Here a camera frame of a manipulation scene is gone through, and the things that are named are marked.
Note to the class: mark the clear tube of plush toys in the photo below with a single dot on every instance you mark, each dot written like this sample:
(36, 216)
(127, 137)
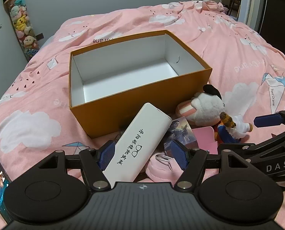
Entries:
(22, 26)

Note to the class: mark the panda plush toy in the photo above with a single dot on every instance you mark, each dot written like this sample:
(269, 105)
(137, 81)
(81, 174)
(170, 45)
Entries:
(204, 105)

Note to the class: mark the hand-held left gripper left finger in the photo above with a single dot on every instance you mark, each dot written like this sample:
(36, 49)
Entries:
(106, 155)

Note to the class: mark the pink cloud print blanket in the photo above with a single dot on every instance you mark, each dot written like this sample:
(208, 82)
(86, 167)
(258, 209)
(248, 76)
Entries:
(132, 19)

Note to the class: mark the illustrated card box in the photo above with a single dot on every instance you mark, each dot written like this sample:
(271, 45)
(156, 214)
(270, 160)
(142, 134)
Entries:
(180, 130)

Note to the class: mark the orange cardboard box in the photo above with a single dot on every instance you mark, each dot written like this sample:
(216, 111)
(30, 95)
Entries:
(104, 115)

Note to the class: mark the pink snap wallet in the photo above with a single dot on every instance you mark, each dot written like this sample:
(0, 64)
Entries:
(204, 139)

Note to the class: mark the dark wardrobe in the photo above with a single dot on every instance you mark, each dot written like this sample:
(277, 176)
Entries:
(279, 16)

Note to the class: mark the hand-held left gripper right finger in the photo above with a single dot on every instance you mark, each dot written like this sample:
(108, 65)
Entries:
(179, 154)

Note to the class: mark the pink cloth pouch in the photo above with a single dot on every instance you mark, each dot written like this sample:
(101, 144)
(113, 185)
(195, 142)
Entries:
(159, 172)

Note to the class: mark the white glasses case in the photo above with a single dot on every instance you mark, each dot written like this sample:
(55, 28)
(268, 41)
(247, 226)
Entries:
(135, 143)

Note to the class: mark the wooden chair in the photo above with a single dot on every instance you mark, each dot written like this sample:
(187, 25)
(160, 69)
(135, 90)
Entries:
(234, 3)

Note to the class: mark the small brown doll figure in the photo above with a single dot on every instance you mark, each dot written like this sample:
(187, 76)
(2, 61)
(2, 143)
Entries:
(231, 127)

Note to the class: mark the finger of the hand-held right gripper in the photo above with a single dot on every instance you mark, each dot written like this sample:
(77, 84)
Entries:
(269, 120)
(238, 146)

